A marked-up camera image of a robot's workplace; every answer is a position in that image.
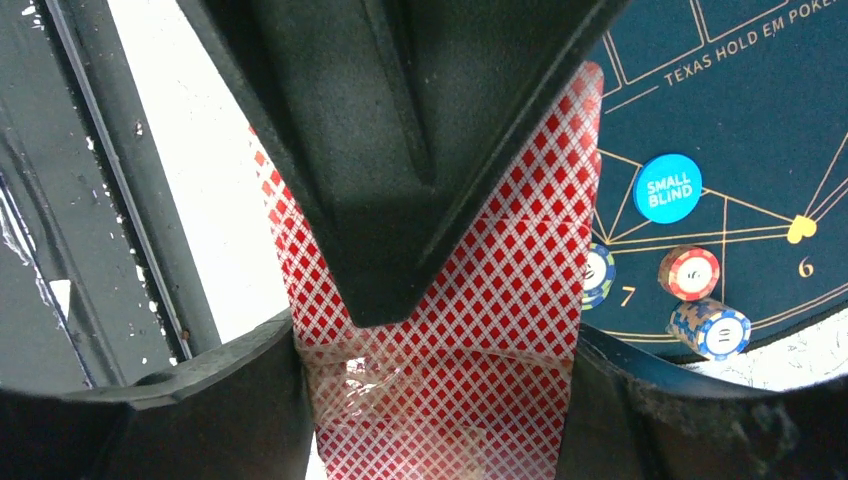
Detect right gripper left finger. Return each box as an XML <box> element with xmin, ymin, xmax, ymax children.
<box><xmin>1</xmin><ymin>311</ymin><xmax>313</xmax><ymax>479</ymax></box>

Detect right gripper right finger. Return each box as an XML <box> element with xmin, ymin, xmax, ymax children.
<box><xmin>556</xmin><ymin>324</ymin><xmax>847</xmax><ymax>479</ymax></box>

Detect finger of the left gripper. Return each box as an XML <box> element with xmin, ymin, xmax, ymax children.
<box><xmin>180</xmin><ymin>0</ymin><xmax>625</xmax><ymax>328</ymax></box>

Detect blue ten chip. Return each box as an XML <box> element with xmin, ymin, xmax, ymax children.
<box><xmin>666</xmin><ymin>298</ymin><xmax>752</xmax><ymax>361</ymax></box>

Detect green fifty chip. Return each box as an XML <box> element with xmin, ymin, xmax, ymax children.
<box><xmin>582</xmin><ymin>243</ymin><xmax>617</xmax><ymax>310</ymax></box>

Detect red five chip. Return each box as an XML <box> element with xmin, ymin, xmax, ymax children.
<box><xmin>657</xmin><ymin>245</ymin><xmax>721</xmax><ymax>302</ymax></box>

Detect red card deck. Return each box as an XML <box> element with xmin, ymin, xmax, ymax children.
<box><xmin>249</xmin><ymin>61</ymin><xmax>604</xmax><ymax>479</ymax></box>

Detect blue dealer button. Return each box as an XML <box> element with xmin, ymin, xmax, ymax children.
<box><xmin>632</xmin><ymin>153</ymin><xmax>703</xmax><ymax>225</ymax></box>

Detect floral tablecloth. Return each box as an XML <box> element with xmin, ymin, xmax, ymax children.
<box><xmin>688</xmin><ymin>316</ymin><xmax>847</xmax><ymax>391</ymax></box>

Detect round dark blue poker mat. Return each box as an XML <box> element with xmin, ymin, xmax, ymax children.
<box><xmin>582</xmin><ymin>1</ymin><xmax>847</xmax><ymax>361</ymax></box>

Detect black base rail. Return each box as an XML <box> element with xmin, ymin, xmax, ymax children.
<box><xmin>1</xmin><ymin>1</ymin><xmax>221</xmax><ymax>394</ymax></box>

